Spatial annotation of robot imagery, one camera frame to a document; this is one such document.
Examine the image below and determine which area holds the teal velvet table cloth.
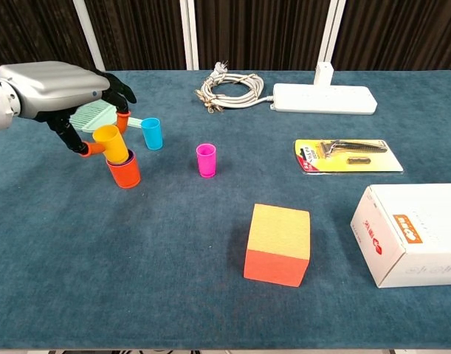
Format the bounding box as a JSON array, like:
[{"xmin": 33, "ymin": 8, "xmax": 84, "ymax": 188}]
[{"xmin": 0, "ymin": 69, "xmax": 451, "ymax": 350}]

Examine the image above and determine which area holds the white square bracket post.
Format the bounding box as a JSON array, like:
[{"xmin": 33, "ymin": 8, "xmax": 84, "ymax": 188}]
[{"xmin": 313, "ymin": 61, "xmax": 335, "ymax": 86}]

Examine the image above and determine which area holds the orange plastic cup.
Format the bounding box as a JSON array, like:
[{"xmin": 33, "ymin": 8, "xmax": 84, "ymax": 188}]
[{"xmin": 106, "ymin": 149, "xmax": 142, "ymax": 190}]

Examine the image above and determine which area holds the white power strip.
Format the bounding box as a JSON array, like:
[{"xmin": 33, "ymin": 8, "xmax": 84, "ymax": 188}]
[{"xmin": 269, "ymin": 83, "xmax": 379, "ymax": 115}]

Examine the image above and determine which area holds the yellow and orange sponge block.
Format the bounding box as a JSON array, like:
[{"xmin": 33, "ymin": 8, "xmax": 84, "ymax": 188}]
[{"xmin": 243, "ymin": 203, "xmax": 311, "ymax": 288}]

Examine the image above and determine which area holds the white frame pole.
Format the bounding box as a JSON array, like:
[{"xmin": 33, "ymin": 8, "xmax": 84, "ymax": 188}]
[
  {"xmin": 318, "ymin": 0, "xmax": 347, "ymax": 71},
  {"xmin": 179, "ymin": 0, "xmax": 200, "ymax": 71},
  {"xmin": 72, "ymin": 0, "xmax": 106, "ymax": 72}
]

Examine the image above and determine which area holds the dark brown pleated curtain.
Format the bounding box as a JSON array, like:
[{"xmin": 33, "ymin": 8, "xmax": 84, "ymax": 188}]
[{"xmin": 0, "ymin": 0, "xmax": 451, "ymax": 73}]

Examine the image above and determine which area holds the yellow razor blister pack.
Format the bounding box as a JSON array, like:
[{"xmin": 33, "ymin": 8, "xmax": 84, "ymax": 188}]
[{"xmin": 294, "ymin": 138, "xmax": 404, "ymax": 176}]

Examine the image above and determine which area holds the yellow plastic cup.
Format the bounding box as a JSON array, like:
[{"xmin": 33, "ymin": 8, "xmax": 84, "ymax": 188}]
[{"xmin": 92, "ymin": 124, "xmax": 130, "ymax": 164}]

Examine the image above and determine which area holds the black and silver razor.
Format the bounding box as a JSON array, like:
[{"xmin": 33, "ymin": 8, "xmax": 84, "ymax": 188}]
[{"xmin": 318, "ymin": 139, "xmax": 390, "ymax": 159}]

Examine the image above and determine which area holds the light blue plastic cup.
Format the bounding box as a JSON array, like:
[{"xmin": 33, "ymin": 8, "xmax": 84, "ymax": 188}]
[{"xmin": 140, "ymin": 117, "xmax": 164, "ymax": 151}]

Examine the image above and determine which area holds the mint green hand brush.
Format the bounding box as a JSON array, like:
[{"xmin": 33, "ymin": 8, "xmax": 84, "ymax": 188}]
[{"xmin": 69, "ymin": 101, "xmax": 144, "ymax": 134}]

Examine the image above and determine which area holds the left silver and black robot hand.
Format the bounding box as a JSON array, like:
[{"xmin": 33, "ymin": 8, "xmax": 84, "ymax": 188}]
[{"xmin": 0, "ymin": 60, "xmax": 137, "ymax": 159}]

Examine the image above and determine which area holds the coiled grey power cable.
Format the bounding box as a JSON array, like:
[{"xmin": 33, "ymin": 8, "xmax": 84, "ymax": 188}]
[{"xmin": 194, "ymin": 60, "xmax": 276, "ymax": 114}]

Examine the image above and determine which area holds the magenta plastic cup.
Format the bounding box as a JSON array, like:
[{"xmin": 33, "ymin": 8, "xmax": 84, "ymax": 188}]
[{"xmin": 195, "ymin": 143, "xmax": 217, "ymax": 178}]

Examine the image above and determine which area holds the white cardboard box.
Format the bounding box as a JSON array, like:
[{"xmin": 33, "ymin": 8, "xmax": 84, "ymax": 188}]
[{"xmin": 350, "ymin": 183, "xmax": 451, "ymax": 289}]

